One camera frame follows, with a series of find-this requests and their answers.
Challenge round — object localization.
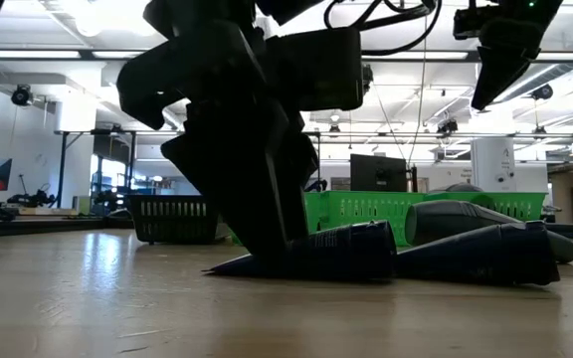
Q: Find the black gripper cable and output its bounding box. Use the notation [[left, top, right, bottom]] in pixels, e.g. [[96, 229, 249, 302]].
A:
[[322, 0, 443, 58]]

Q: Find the black ceiling spotlight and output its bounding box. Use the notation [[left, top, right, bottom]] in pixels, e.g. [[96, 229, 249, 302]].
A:
[[10, 84, 35, 107], [531, 83, 555, 102], [437, 117, 460, 136]]

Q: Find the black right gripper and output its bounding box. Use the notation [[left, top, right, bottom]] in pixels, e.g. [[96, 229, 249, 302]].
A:
[[470, 0, 564, 112]]

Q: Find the thin hanging cable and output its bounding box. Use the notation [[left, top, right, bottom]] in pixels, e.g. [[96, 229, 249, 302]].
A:
[[407, 14, 430, 166]]

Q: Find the black monitor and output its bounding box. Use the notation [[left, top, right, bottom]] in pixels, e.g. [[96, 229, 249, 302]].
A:
[[349, 153, 409, 194]]

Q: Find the black metal station frame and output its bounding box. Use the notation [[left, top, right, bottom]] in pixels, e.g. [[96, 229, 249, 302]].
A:
[[54, 128, 188, 211]]

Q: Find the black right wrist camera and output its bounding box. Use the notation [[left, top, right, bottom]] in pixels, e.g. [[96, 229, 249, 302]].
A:
[[452, 4, 489, 42]]

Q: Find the grey rounded object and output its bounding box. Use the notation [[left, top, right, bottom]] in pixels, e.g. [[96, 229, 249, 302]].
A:
[[428, 182, 485, 196]]

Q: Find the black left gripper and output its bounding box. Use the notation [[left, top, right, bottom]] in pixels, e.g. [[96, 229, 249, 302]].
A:
[[115, 0, 298, 262]]

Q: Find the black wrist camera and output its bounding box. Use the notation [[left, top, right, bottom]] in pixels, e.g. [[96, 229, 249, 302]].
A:
[[265, 26, 366, 112], [452, 4, 489, 42]]

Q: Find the black plastic basket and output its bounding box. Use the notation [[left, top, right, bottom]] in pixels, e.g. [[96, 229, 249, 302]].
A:
[[125, 193, 223, 246]]

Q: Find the dark blue tube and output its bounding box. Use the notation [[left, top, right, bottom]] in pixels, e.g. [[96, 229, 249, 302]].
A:
[[201, 219, 399, 282], [395, 220, 562, 287]]

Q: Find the white round pillar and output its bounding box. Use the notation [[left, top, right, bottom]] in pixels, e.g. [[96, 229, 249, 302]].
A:
[[470, 135, 517, 194]]

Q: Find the black overhead frame bar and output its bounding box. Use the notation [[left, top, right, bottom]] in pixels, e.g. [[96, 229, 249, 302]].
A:
[[0, 48, 573, 65]]

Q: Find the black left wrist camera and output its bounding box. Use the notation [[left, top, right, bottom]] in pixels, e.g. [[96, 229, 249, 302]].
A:
[[265, 26, 366, 112]]

